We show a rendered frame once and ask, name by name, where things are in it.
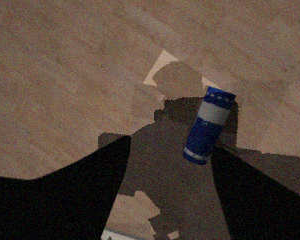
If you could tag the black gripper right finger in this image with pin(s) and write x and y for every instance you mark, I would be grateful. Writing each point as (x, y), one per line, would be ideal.
(255, 207)

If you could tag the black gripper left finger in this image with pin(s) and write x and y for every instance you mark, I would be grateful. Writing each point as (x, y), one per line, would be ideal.
(72, 203)

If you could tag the blue and white battery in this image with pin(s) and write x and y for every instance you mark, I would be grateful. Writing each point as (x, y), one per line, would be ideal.
(207, 127)

